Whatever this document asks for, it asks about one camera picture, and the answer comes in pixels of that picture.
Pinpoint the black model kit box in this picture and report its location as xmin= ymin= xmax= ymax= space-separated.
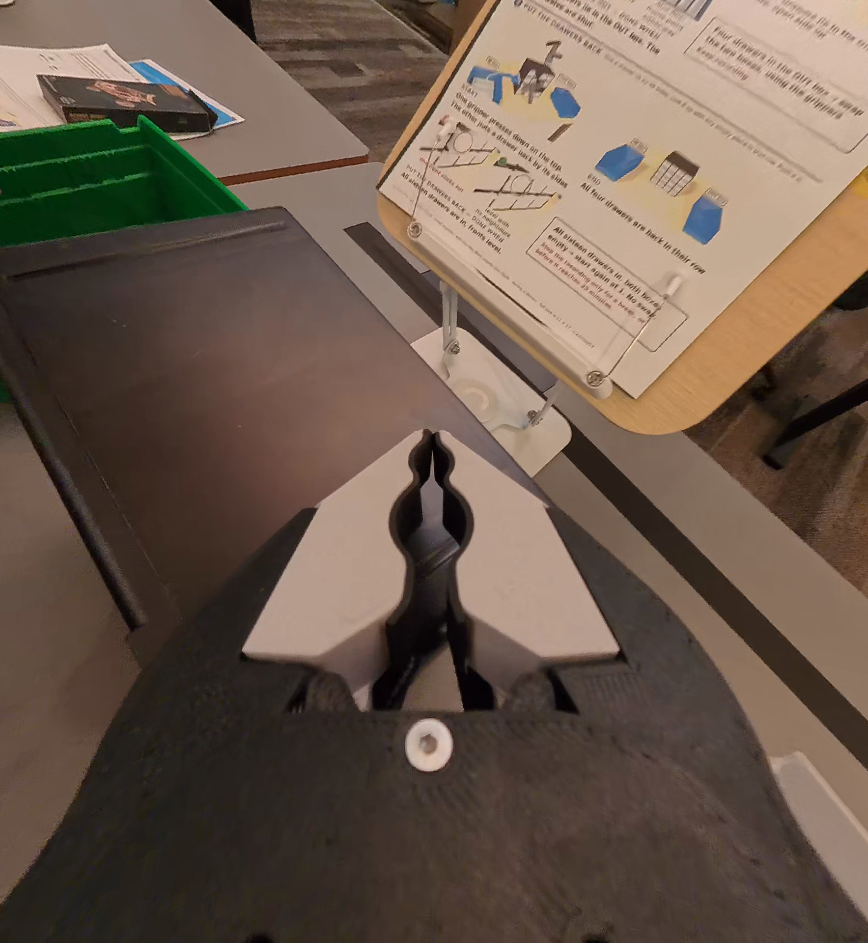
xmin=36 ymin=74 xmax=220 ymax=135

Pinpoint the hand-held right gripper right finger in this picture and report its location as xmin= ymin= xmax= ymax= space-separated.
xmin=434 ymin=429 xmax=622 ymax=695

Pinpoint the blue header paper sheet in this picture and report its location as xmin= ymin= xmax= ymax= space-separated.
xmin=128 ymin=59 xmax=247 ymax=141

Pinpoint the instruction sheet with blue pictures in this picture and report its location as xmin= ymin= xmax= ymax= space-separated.
xmin=378 ymin=0 xmax=868 ymax=399

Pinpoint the green plastic bin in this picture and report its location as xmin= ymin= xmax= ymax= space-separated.
xmin=0 ymin=116 xmax=251 ymax=402

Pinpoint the black drawer cabinet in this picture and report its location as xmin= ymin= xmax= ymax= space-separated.
xmin=0 ymin=206 xmax=553 ymax=664

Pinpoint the instruction sheet on wooden stand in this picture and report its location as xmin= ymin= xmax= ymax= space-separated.
xmin=376 ymin=0 xmax=868 ymax=480

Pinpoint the black metal leg frame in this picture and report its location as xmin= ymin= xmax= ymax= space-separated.
xmin=761 ymin=354 xmax=868 ymax=472

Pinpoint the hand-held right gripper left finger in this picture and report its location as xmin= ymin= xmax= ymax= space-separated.
xmin=241 ymin=427 xmax=435 ymax=697

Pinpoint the translucent plastic bin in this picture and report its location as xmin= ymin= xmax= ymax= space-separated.
xmin=767 ymin=750 xmax=868 ymax=943

